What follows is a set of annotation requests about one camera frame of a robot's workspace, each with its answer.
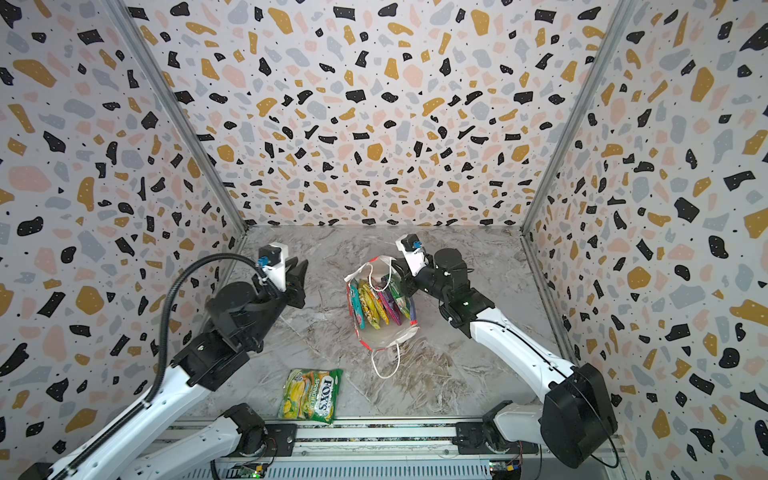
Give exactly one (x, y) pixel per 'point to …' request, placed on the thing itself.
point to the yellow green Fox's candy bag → (310, 394)
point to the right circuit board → (506, 468)
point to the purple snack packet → (388, 298)
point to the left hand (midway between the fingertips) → (298, 255)
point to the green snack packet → (402, 302)
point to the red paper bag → (379, 268)
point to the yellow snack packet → (373, 307)
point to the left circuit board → (250, 470)
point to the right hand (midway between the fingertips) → (390, 255)
